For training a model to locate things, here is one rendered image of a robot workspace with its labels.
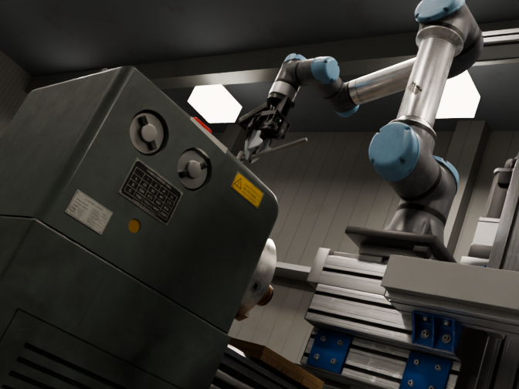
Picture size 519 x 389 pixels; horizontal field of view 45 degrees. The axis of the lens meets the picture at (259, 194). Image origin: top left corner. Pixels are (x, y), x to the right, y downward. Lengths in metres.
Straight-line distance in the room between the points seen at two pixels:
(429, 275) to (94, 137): 0.73
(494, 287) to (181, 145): 0.75
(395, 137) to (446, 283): 0.37
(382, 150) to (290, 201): 6.39
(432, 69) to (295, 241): 5.97
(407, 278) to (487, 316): 0.16
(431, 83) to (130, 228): 0.76
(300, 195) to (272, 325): 1.67
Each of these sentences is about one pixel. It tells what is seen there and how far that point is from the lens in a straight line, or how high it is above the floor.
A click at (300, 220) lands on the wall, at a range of 7.54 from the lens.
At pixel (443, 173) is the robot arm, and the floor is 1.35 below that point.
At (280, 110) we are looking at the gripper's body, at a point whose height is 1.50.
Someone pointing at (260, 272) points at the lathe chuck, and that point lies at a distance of 1.80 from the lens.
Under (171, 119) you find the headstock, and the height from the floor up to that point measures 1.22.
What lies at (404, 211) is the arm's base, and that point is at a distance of 1.49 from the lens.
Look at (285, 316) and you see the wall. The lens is 7.03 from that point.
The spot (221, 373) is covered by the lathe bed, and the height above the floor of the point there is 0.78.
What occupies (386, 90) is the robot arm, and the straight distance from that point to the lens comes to 1.85.
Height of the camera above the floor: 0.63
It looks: 21 degrees up
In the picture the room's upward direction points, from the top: 24 degrees clockwise
